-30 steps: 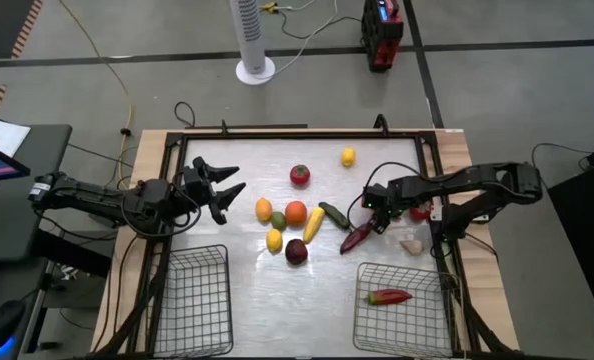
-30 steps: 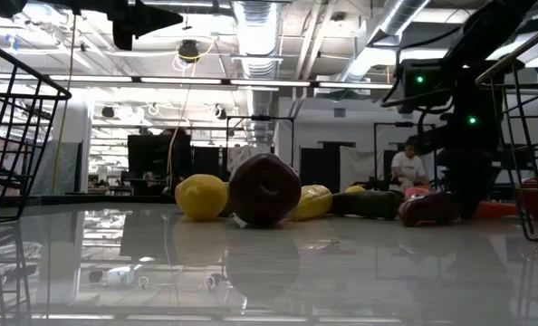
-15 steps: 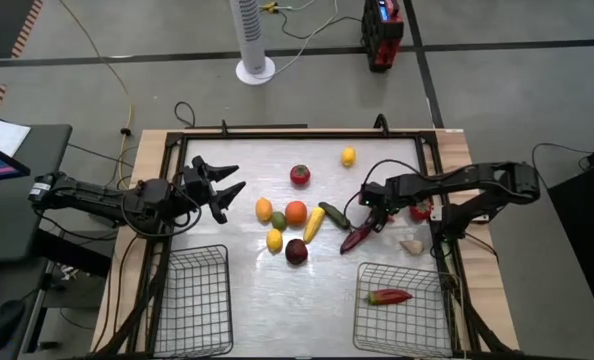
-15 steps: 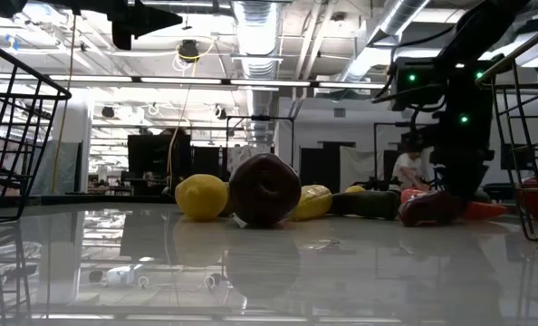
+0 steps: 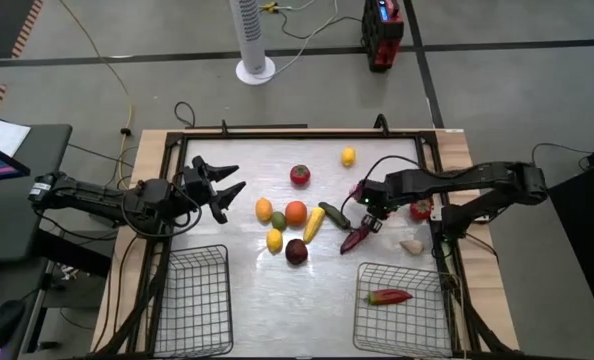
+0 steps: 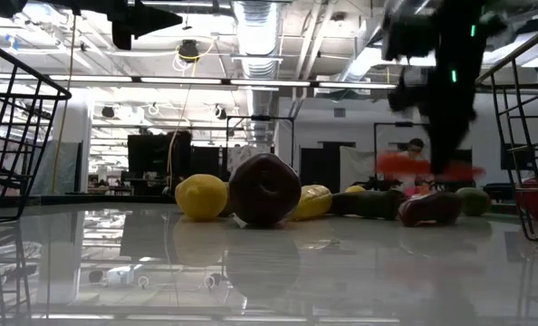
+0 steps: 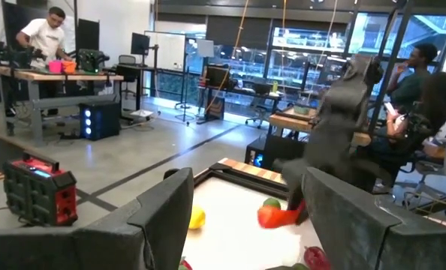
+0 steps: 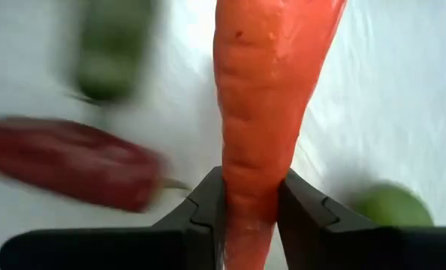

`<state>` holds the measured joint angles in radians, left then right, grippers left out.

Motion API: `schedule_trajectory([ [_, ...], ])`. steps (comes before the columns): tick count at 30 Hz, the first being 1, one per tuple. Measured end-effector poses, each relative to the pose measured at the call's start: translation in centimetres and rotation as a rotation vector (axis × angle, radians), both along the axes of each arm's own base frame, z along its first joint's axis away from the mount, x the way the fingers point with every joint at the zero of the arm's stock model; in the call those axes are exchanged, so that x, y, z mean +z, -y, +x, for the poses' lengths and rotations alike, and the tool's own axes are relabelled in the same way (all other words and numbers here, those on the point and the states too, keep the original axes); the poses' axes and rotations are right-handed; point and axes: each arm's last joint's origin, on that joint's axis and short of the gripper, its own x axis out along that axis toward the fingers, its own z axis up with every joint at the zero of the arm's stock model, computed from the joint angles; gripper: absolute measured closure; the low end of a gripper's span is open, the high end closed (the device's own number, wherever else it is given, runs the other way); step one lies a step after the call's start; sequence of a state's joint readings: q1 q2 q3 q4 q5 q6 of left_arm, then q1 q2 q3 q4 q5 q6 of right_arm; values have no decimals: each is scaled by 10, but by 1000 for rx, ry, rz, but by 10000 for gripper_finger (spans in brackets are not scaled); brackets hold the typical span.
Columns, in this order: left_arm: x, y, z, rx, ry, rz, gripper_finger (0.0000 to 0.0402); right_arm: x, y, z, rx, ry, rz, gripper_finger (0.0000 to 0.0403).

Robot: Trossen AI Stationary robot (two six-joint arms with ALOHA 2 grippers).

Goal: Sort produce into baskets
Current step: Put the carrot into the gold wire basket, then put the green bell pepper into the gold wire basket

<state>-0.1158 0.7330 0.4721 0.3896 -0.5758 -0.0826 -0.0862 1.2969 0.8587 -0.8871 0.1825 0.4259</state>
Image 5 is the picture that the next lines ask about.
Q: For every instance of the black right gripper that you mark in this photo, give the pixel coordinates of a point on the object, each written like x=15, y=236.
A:
x=377, y=195

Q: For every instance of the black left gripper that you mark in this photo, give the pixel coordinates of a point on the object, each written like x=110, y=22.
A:
x=199, y=185

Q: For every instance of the dark red chili pepper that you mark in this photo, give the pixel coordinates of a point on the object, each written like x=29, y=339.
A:
x=353, y=241

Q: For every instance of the green cucumber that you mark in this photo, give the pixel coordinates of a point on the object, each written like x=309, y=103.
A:
x=334, y=215

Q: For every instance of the yellow orange mango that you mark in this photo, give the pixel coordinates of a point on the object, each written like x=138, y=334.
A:
x=263, y=209

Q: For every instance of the bright red pepper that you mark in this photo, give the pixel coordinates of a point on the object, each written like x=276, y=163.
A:
x=420, y=210

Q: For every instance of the yellow corn cob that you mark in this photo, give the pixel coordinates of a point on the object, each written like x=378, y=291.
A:
x=313, y=225

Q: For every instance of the green lime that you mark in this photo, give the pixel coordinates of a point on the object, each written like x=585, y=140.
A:
x=278, y=221

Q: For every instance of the red round fruit green stem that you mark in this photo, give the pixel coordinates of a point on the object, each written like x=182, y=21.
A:
x=300, y=175

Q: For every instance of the yellow lemon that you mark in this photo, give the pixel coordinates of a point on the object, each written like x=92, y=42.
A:
x=348, y=156
x=274, y=240

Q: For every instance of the orange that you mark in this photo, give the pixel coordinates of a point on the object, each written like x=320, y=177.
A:
x=295, y=213

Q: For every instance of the dark red apple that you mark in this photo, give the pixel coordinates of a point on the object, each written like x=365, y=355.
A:
x=296, y=251

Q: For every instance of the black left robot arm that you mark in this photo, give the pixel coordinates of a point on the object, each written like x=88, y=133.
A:
x=87, y=195

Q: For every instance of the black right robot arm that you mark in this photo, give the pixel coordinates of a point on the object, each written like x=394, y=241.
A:
x=477, y=175

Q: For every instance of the beige garlic bulb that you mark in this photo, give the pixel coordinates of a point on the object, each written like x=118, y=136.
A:
x=412, y=247

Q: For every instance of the red green chili pepper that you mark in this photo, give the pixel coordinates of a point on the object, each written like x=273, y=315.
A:
x=389, y=297

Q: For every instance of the white tower fan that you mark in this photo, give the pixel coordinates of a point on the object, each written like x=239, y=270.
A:
x=249, y=35

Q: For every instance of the red black power station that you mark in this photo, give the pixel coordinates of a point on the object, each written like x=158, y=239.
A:
x=382, y=35

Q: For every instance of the black desk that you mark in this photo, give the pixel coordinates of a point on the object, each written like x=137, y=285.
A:
x=22, y=220

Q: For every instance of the black cabinet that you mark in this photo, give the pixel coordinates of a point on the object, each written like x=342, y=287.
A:
x=587, y=225

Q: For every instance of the white paper sheet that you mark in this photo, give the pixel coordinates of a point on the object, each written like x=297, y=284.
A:
x=2, y=132

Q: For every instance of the black computer mouse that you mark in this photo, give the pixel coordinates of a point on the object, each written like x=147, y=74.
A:
x=3, y=325

